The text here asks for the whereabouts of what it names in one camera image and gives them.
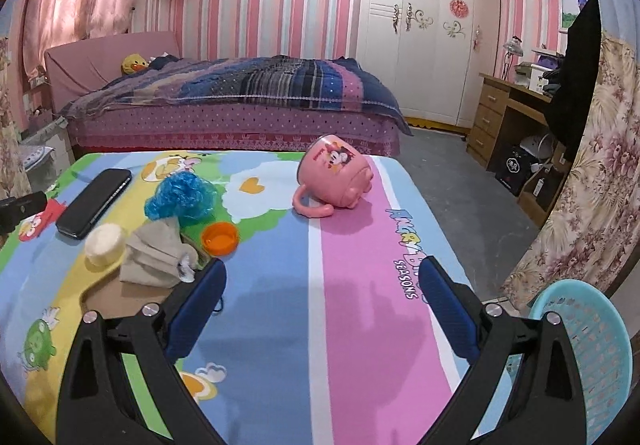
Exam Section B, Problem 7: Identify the grey bin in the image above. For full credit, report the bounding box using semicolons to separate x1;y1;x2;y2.
22;145;56;190

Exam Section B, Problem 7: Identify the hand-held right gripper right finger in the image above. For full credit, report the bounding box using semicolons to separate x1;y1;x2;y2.
419;256;593;445

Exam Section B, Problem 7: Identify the floral cloth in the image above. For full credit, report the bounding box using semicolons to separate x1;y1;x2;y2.
500;32;640;316

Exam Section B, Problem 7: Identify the cartoon printed mat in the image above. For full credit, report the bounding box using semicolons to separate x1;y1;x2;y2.
0;150;481;445

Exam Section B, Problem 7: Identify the white wardrobe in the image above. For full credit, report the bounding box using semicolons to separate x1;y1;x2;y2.
356;0;501;130

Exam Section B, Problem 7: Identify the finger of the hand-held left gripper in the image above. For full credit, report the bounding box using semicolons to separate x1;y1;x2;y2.
0;191;48;232

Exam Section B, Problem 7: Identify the black garment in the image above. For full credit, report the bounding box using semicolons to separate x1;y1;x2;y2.
544;0;601;163

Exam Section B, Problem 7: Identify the white box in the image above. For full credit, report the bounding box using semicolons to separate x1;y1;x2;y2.
515;62;556;90

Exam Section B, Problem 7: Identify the plaid quilt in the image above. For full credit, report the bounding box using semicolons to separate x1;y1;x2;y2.
65;56;413;136

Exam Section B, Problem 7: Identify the light blue plastic basket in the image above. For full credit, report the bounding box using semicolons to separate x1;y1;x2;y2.
529;279;633;445

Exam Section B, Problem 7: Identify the orange plastic lid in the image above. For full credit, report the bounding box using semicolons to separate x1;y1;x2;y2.
201;222;239;257

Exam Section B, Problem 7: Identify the yellow duck plush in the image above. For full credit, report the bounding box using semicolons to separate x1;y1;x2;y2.
121;54;148;76

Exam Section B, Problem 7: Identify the pink cartoon cup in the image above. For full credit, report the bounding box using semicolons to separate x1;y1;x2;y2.
292;135;375;218

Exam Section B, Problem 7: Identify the wooden desk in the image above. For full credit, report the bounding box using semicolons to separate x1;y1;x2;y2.
467;73;573;226

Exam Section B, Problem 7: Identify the white round soap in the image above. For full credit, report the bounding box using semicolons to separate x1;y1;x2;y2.
84;224;126;268

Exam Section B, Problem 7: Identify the beige cloth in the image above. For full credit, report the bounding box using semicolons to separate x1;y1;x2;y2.
119;217;201;287

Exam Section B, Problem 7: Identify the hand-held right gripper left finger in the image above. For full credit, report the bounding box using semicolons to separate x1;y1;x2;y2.
57;257;228;445

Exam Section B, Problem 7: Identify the black box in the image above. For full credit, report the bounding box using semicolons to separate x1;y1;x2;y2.
495;145;533;188

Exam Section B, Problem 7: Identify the small wall picture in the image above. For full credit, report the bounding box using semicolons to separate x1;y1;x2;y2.
560;0;593;30

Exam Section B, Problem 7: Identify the desk lamp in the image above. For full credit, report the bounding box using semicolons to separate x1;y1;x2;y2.
502;37;523;80

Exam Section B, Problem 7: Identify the pink bed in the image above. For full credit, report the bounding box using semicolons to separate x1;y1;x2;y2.
44;31;413;160

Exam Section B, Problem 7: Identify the blue pompom toy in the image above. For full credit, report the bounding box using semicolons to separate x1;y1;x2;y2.
145;173;217;226

